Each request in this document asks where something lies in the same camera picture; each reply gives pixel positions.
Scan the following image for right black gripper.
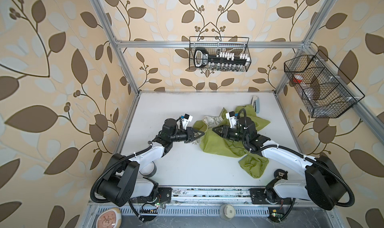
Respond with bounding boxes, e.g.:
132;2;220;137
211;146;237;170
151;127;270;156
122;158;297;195
212;124;248;144

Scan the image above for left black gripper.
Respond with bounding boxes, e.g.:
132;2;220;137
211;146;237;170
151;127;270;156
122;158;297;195
169;127;205;143

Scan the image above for green jacket with cartoon print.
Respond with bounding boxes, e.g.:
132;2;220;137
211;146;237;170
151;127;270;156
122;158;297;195
193;108;269;179

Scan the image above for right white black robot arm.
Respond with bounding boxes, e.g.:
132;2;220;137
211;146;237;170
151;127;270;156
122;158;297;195
213;116;355;211

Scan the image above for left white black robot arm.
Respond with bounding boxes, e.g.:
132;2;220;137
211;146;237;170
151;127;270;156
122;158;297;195
90;116;205;207

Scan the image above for grey stapler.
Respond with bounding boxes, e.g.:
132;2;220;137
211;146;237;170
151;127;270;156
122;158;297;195
251;95;260;114

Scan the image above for grey tape roll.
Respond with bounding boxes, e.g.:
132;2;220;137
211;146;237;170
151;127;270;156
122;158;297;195
141;162;157;178

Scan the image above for black rack of vials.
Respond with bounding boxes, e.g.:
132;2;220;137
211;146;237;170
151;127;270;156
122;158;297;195
192;47;252;72

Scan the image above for round white puck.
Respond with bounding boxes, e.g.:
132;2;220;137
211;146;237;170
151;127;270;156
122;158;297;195
219;204;236;221

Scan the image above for red capped bottle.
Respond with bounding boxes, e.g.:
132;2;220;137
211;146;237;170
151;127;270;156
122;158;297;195
292;74;304;84

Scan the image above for pink white round toy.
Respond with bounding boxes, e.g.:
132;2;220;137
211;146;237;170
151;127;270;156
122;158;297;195
96;208;122;228

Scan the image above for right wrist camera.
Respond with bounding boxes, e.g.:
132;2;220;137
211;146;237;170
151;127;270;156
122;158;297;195
226;111;238;128

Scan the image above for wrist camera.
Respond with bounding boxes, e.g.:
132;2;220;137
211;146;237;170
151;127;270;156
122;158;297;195
226;111;238;128
181;114;193;129

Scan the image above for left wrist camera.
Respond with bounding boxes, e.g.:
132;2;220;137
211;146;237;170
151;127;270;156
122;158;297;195
181;114;193;129

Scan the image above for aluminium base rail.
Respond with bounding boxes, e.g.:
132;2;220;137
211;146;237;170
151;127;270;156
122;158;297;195
86;185;337;208

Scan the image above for black wire basket back wall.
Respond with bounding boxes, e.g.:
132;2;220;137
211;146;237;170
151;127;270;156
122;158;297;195
189;36;252;72

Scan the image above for black wire basket wall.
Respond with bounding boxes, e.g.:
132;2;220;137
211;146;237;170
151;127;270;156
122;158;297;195
189;36;252;72
284;50;365;118

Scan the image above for black wire basket right wall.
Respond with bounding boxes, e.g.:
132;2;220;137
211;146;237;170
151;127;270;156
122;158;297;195
284;50;365;118

